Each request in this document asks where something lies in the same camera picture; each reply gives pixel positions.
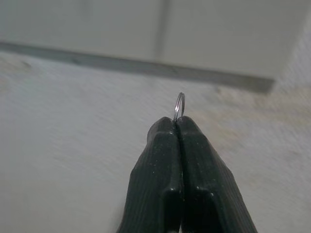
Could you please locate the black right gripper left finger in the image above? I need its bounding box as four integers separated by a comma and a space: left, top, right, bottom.
116, 116, 185, 233

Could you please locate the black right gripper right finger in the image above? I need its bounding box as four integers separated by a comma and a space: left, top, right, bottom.
176, 115, 259, 233

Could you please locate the silver key ring with keys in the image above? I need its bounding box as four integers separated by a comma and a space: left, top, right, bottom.
173, 92, 187, 122

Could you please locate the grey baseboard strip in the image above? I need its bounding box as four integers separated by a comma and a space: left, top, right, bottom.
0, 41, 275, 93

